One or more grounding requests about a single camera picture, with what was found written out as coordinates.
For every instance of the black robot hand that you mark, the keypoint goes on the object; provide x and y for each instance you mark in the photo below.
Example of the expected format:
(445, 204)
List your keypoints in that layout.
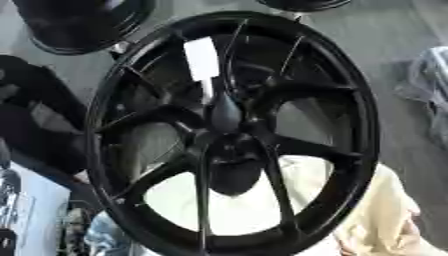
(234, 173)

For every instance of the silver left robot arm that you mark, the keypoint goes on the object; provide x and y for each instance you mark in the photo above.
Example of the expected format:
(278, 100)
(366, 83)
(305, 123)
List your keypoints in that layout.
(8, 200)

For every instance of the black spoked wheel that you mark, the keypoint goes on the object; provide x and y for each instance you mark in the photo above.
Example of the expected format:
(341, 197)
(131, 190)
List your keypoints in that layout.
(341, 186)

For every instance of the black round wheel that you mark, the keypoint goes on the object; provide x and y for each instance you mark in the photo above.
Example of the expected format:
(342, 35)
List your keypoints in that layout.
(76, 23)
(303, 4)

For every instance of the clear plastic bag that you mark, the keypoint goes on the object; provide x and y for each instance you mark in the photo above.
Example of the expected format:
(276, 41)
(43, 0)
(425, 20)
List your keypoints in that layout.
(429, 86)

